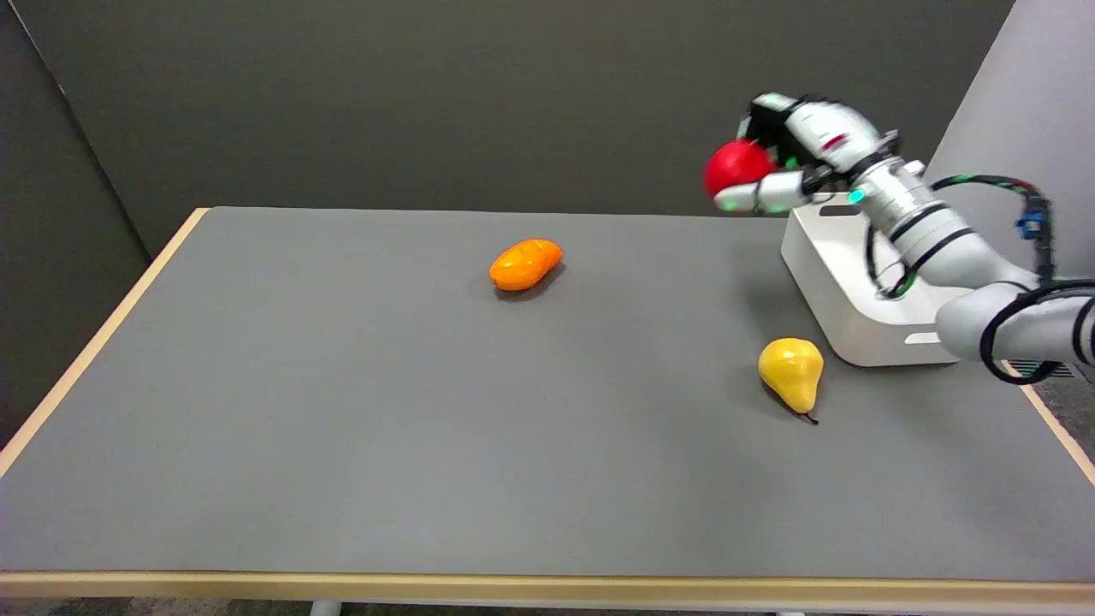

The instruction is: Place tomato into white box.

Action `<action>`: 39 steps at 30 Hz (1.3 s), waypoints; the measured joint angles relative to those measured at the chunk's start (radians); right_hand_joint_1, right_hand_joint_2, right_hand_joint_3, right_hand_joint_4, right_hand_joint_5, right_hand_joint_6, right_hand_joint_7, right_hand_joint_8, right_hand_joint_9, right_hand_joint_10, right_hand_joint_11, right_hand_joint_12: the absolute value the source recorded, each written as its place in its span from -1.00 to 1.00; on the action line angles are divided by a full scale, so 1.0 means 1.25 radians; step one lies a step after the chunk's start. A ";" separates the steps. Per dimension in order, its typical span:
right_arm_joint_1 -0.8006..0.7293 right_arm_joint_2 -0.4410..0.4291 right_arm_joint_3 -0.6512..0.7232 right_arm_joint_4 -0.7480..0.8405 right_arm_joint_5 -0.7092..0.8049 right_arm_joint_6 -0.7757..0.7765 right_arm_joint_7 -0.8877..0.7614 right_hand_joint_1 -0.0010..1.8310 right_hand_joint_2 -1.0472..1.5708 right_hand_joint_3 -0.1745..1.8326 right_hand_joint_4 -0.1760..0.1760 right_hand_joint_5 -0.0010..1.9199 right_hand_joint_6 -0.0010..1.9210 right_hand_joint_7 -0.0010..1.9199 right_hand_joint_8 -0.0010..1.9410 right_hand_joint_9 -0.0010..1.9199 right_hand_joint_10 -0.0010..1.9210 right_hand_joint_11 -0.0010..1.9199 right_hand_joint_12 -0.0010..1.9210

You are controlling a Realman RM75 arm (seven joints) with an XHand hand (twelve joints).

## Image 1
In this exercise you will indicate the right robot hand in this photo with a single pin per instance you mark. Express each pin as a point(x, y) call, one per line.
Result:
point(819, 137)

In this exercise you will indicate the red tomato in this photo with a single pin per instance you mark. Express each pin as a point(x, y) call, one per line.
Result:
point(736, 167)

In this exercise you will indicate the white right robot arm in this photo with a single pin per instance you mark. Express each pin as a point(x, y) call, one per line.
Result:
point(958, 257)

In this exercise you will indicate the white box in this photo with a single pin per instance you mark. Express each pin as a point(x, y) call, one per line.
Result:
point(847, 291)

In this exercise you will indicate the grey partition panel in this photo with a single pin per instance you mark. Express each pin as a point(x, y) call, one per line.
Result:
point(1018, 111)

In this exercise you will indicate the yellow pear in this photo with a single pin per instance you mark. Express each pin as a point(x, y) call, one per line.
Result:
point(794, 373)

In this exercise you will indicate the orange mango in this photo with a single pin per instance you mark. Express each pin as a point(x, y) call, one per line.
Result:
point(524, 263)

